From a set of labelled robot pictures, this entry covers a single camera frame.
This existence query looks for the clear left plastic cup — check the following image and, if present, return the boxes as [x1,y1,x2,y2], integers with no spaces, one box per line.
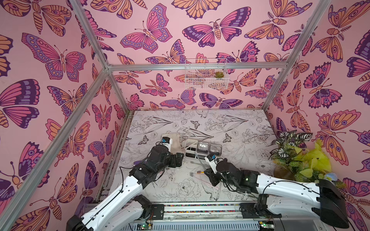
[196,142,210,156]

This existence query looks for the small green succulent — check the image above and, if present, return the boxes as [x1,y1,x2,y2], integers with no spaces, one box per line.
[214,71,225,79]

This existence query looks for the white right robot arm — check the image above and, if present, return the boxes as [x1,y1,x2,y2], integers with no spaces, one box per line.
[204,155,350,229]

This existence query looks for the artificial potted plant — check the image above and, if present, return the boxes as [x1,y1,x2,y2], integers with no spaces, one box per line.
[270,131,346,189]

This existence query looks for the beige cloth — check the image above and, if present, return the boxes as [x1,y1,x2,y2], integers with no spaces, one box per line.
[161,133,185,155]

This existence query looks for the clear plastic cup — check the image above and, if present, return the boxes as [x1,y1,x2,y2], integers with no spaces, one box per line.
[196,142,210,156]
[209,143,222,157]

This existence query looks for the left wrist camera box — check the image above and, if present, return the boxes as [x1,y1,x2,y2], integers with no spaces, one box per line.
[161,137,172,152]

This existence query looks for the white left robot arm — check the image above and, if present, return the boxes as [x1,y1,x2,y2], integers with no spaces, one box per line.
[66,144,185,231]

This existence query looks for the clear right plastic cup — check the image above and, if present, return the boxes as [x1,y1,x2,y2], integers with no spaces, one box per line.
[209,143,222,157]

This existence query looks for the aluminium frame corner post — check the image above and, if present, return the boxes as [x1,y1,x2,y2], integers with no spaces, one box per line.
[262,0,331,111]

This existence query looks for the cream toothbrush holder caddy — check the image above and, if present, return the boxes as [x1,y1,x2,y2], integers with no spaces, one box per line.
[184,139,223,161]

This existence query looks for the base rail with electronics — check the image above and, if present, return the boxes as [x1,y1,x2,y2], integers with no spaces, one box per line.
[115,201,284,231]

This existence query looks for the white wire wall basket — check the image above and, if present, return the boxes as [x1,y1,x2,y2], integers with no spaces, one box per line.
[184,63,229,91]

